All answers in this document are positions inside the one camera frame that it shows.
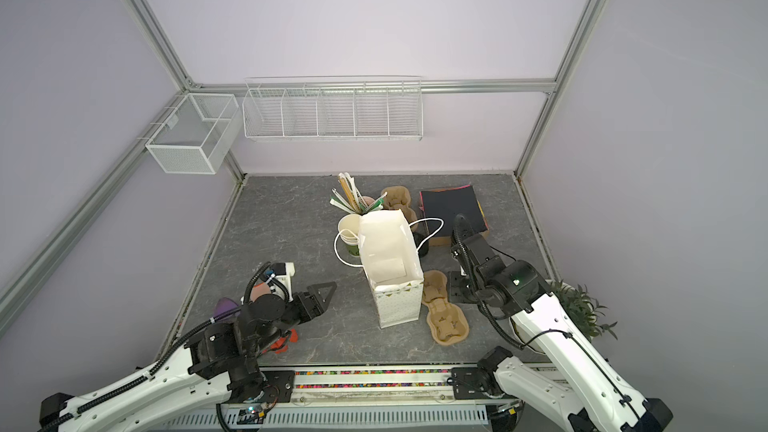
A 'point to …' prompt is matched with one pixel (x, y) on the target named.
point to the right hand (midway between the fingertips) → (455, 283)
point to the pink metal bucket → (368, 200)
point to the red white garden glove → (281, 345)
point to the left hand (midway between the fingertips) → (330, 293)
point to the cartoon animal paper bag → (389, 249)
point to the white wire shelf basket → (334, 108)
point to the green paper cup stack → (349, 227)
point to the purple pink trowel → (225, 307)
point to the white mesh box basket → (198, 134)
